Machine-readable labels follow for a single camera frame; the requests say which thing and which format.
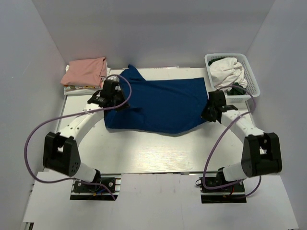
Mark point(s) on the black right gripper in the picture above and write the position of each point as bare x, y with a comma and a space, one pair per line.
205, 115

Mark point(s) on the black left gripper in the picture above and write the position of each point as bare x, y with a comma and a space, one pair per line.
120, 93

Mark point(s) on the blue t shirt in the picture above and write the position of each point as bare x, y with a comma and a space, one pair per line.
159, 106

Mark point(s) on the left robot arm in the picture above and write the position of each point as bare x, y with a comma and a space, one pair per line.
61, 152

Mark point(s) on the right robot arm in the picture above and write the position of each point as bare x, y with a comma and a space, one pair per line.
261, 153

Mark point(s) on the pink folded t shirt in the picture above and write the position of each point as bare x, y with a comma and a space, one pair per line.
85, 72

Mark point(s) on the white crumpled t shirt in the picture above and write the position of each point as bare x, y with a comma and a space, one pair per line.
227, 72

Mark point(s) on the white plastic basket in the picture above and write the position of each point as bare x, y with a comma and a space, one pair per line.
231, 73

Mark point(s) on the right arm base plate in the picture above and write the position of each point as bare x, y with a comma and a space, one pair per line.
229, 195

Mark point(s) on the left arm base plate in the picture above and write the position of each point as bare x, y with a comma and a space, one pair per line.
108, 190

